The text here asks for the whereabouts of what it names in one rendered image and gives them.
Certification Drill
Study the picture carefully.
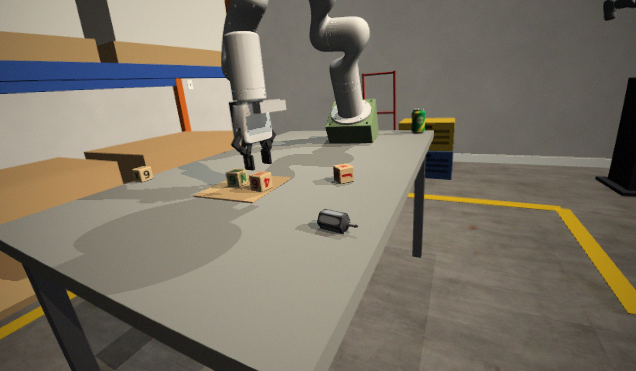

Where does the green drink can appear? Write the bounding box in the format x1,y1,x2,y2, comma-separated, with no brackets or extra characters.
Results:
412,109,425,134

